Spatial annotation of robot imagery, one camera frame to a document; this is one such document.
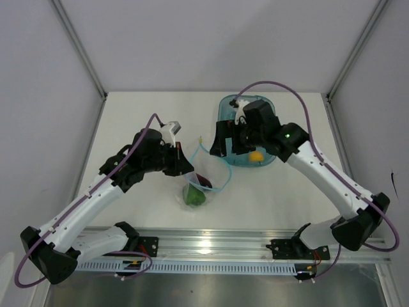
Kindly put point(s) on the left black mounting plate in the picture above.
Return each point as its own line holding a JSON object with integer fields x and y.
{"x": 148, "y": 245}

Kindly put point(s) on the white slotted cable duct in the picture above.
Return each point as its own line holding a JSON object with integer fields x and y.
{"x": 167, "y": 266}

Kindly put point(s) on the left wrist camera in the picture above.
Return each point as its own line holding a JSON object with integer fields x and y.
{"x": 169, "y": 132}

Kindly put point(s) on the purple eggplant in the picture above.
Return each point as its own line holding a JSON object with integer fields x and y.
{"x": 203, "y": 182}

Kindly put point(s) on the left aluminium frame post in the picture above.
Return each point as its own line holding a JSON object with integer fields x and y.
{"x": 77, "y": 45}

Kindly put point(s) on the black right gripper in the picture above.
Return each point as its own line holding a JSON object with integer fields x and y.
{"x": 225, "y": 129}

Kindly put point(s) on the yellow lemon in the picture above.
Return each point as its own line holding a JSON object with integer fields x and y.
{"x": 256, "y": 157}

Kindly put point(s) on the aluminium frame post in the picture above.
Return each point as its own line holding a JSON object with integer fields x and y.
{"x": 363, "y": 38}
{"x": 77, "y": 45}

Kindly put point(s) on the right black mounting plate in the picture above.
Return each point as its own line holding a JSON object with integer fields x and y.
{"x": 294, "y": 249}

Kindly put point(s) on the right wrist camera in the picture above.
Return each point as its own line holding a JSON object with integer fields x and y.
{"x": 238, "y": 106}

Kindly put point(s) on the green bell pepper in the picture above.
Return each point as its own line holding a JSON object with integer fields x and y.
{"x": 193, "y": 196}

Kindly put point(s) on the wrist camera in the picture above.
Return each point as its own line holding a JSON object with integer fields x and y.
{"x": 169, "y": 132}
{"x": 238, "y": 106}

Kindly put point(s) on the clear zip top bag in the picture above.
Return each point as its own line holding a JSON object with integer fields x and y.
{"x": 209, "y": 178}

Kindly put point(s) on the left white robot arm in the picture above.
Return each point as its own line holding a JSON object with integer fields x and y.
{"x": 56, "y": 249}

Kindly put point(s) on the teal plastic tub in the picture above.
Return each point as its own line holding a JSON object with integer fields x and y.
{"x": 228, "y": 112}

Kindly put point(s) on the right aluminium frame post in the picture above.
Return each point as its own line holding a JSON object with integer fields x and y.
{"x": 363, "y": 38}

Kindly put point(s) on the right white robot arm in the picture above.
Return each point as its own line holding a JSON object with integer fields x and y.
{"x": 360, "y": 211}

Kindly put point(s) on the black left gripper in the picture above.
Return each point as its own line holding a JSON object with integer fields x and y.
{"x": 183, "y": 165}

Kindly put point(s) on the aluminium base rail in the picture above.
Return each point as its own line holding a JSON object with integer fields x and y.
{"x": 236, "y": 246}

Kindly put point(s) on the black mounting plate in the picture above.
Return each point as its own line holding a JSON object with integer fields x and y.
{"x": 294, "y": 249}
{"x": 148, "y": 245}

